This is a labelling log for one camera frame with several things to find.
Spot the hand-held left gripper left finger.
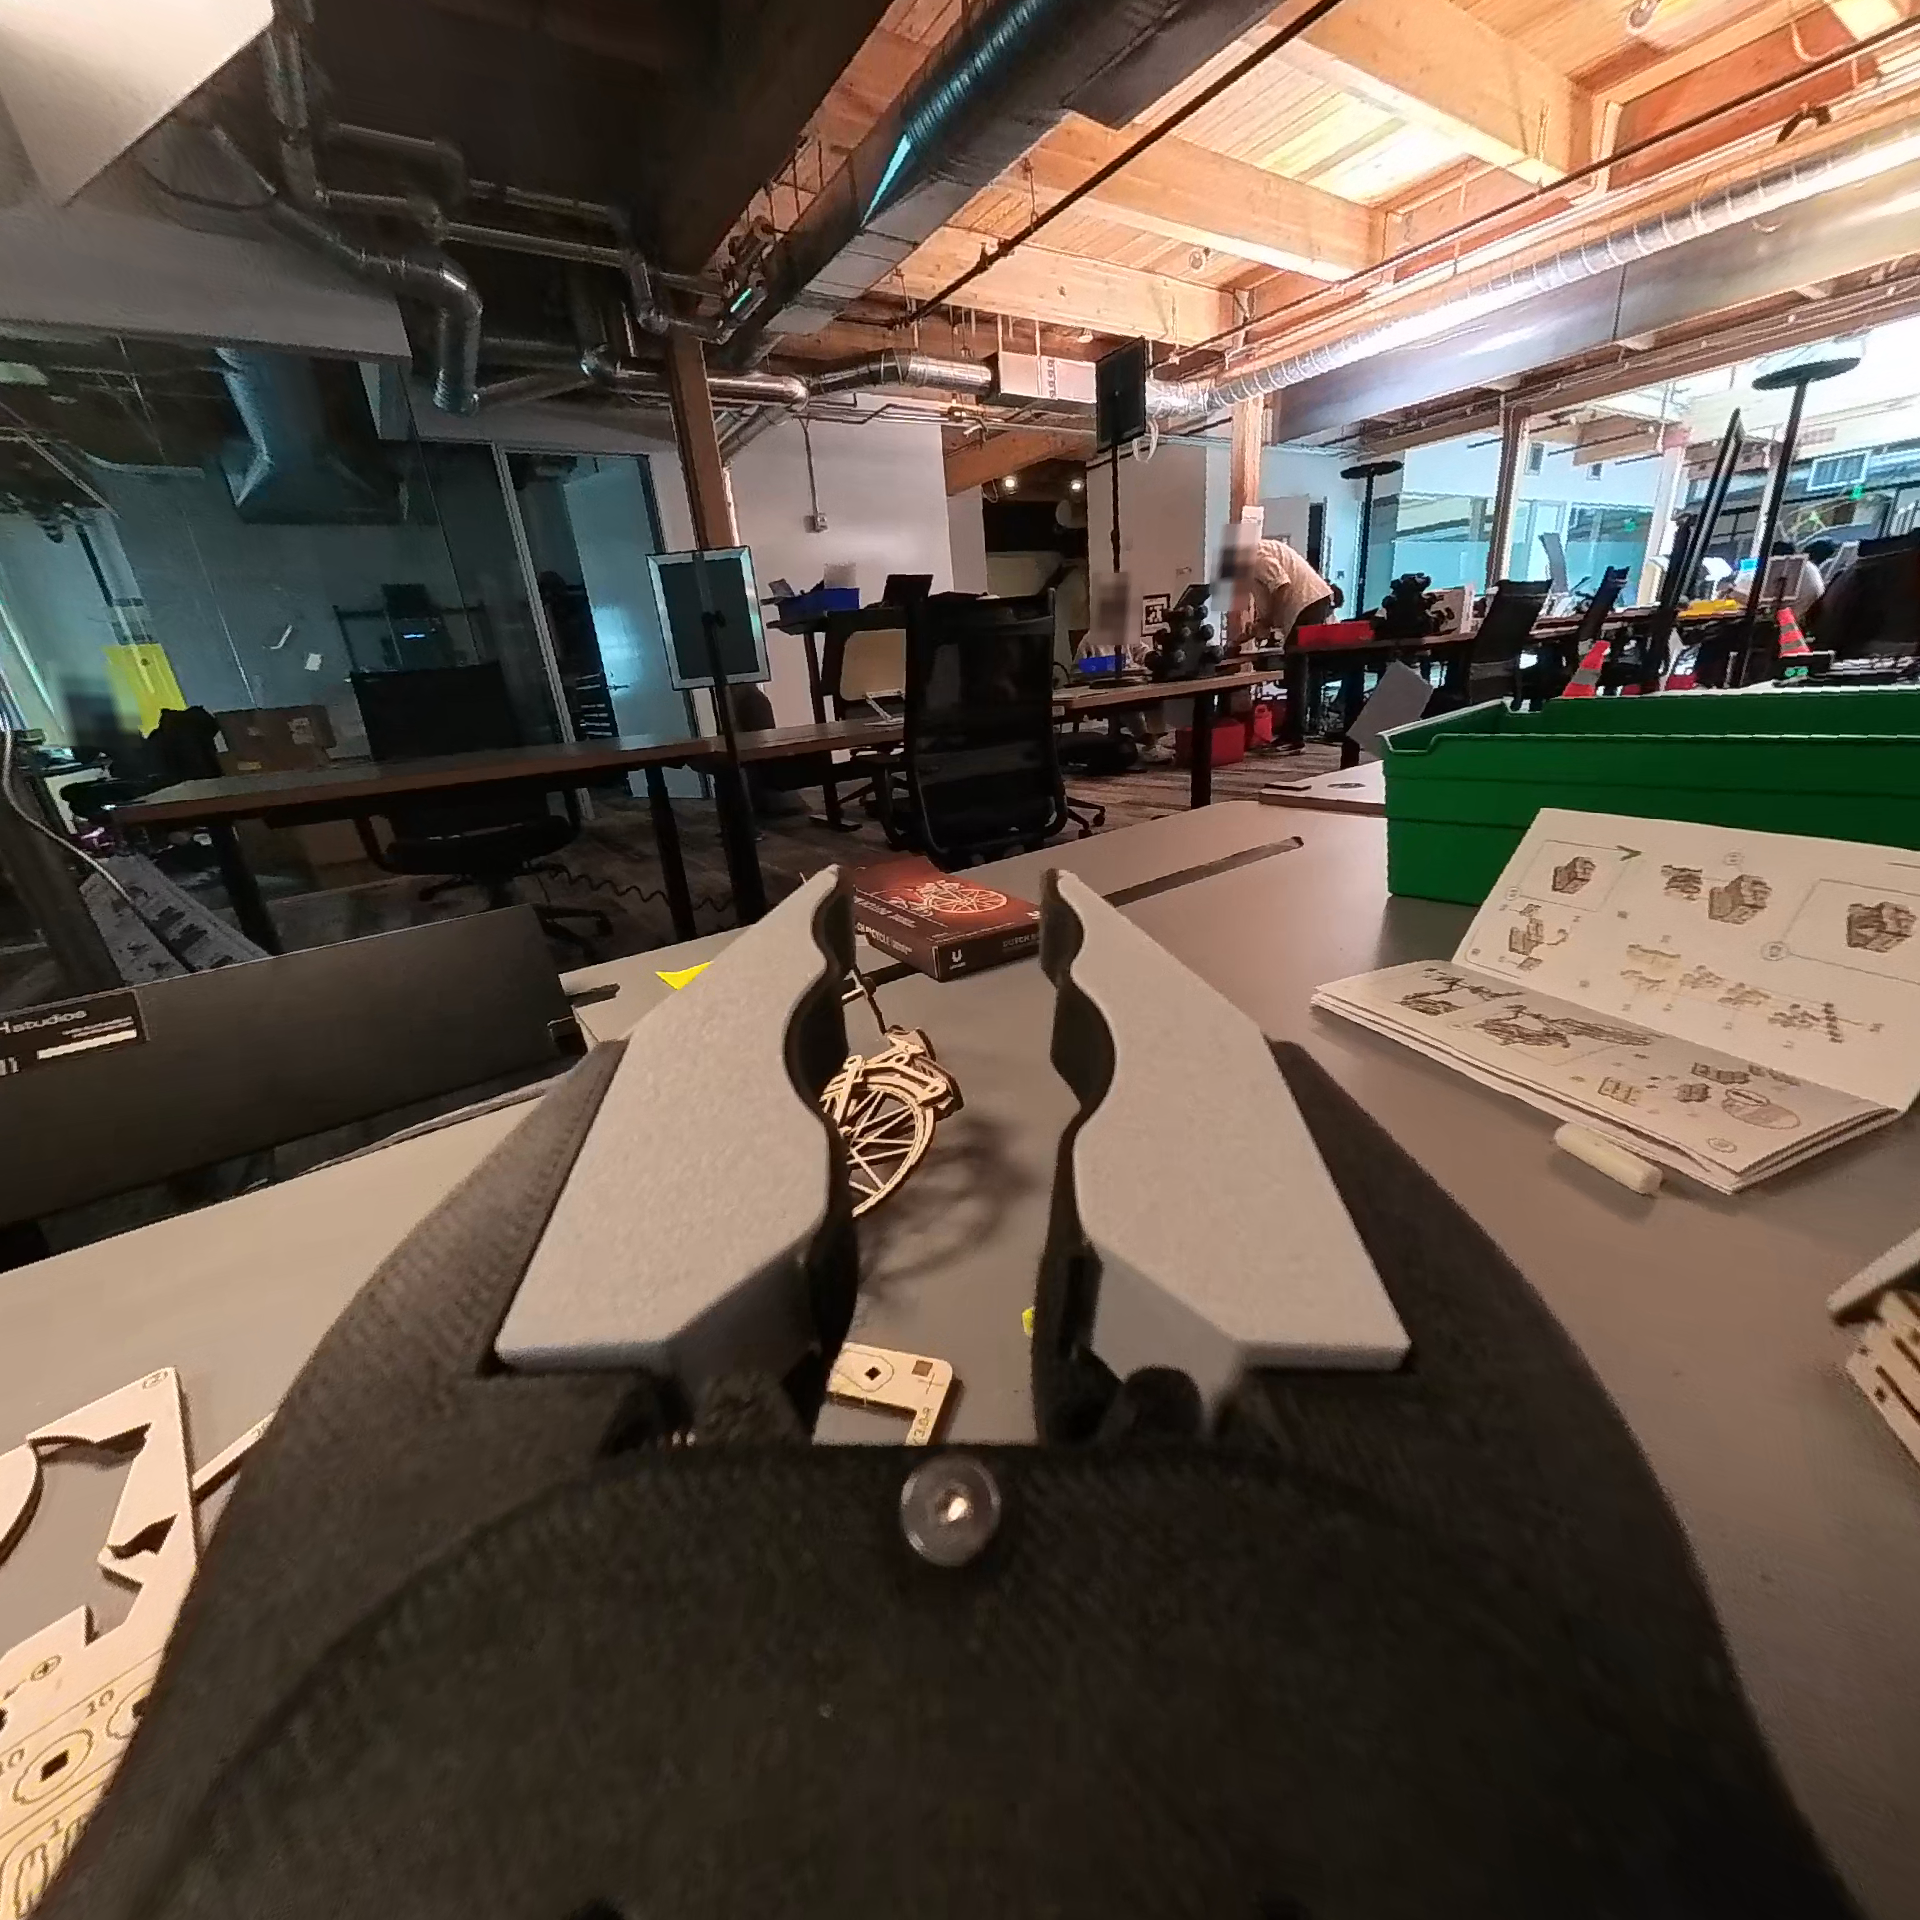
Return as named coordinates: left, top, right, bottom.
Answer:
left=492, top=863, right=862, bottom=1403

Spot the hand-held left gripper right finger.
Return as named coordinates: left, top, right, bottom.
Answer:
left=1036, top=867, right=1415, bottom=1423

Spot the printed instruction booklet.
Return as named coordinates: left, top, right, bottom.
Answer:
left=1311, top=806, right=1920, bottom=1199

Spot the small brown wooden model box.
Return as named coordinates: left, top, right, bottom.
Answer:
left=1826, top=1245, right=1920, bottom=1466

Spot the wooden wheel model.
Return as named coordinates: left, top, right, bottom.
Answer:
left=816, top=966, right=964, bottom=1220

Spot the dark flat strip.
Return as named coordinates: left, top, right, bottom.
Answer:
left=1118, top=839, right=1304, bottom=911

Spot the brown printed box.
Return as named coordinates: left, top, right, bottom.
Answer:
left=847, top=859, right=1051, bottom=984

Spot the pale cylindrical stick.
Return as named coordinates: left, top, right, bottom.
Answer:
left=1551, top=1123, right=1668, bottom=1199

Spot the background office chair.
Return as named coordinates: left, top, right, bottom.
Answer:
left=350, top=661, right=614, bottom=944

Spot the long brown table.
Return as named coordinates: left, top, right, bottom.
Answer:
left=720, top=668, right=1285, bottom=842
left=111, top=732, right=728, bottom=956

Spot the black divider panel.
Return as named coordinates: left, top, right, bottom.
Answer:
left=0, top=902, right=589, bottom=1235

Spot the black mesh office chair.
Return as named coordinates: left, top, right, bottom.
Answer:
left=874, top=592, right=1108, bottom=874

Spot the sign on stand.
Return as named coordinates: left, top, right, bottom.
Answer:
left=645, top=544, right=772, bottom=923

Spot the green plastic bin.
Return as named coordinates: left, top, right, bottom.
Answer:
left=1375, top=691, right=1920, bottom=911

